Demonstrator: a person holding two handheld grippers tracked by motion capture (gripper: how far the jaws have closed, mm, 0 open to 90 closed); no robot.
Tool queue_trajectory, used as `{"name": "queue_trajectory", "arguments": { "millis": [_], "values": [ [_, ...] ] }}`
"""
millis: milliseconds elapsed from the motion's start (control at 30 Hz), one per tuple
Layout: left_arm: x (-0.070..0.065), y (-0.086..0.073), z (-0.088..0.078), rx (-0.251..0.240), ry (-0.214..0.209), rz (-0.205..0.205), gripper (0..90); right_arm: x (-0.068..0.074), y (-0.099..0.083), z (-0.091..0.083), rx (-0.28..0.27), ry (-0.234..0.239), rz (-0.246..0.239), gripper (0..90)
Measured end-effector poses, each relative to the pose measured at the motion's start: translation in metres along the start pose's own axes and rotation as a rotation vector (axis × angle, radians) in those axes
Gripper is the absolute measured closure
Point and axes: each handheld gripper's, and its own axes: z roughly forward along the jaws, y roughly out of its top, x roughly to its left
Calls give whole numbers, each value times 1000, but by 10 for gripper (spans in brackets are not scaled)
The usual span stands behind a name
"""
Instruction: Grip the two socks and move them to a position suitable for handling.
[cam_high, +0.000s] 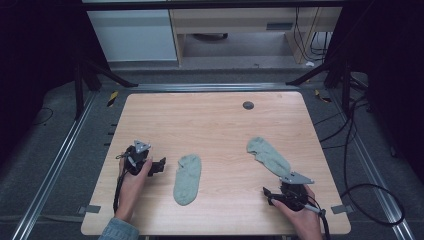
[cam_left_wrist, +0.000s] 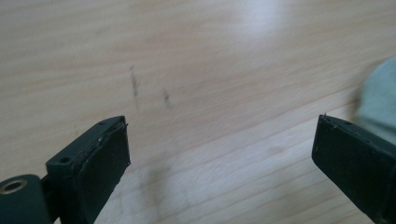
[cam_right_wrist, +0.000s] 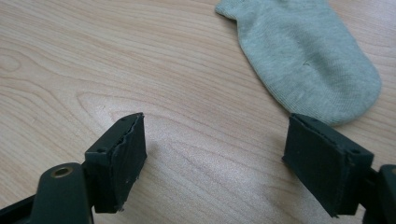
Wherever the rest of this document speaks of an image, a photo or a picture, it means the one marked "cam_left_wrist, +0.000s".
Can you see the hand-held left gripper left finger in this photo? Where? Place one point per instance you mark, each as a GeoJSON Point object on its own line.
{"type": "Point", "coordinates": [96, 161]}

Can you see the grey-green sock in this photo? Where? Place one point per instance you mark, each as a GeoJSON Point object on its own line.
{"type": "Point", "coordinates": [381, 99]}

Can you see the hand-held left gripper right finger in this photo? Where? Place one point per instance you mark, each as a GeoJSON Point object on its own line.
{"type": "Point", "coordinates": [355, 158]}

